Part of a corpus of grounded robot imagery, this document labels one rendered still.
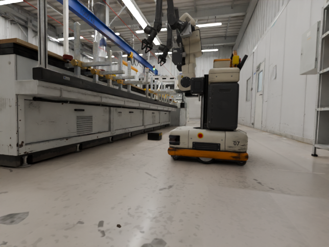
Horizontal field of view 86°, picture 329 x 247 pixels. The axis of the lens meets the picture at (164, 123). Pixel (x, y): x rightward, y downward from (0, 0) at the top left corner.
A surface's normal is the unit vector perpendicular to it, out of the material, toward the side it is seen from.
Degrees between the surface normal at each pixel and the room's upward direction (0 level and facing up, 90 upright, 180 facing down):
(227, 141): 90
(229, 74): 90
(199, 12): 90
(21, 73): 90
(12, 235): 0
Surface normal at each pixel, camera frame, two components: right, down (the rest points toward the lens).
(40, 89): 0.97, 0.04
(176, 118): -0.24, 0.04
